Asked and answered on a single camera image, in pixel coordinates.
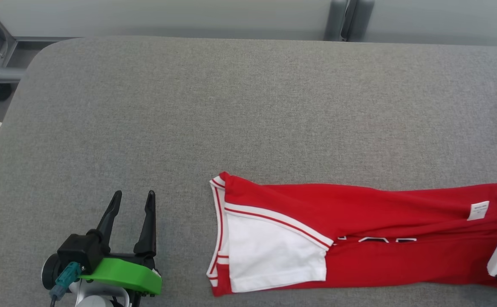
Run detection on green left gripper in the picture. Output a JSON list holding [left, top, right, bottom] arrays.
[[79, 190, 163, 299]]

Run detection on red white basketball jersey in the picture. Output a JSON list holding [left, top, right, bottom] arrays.
[[207, 171, 497, 297]]

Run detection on teal left camera connector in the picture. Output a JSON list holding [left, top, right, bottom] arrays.
[[49, 261, 82, 299]]

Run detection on grey upright post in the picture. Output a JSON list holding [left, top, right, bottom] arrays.
[[324, 0, 349, 42], [350, 0, 375, 42]]

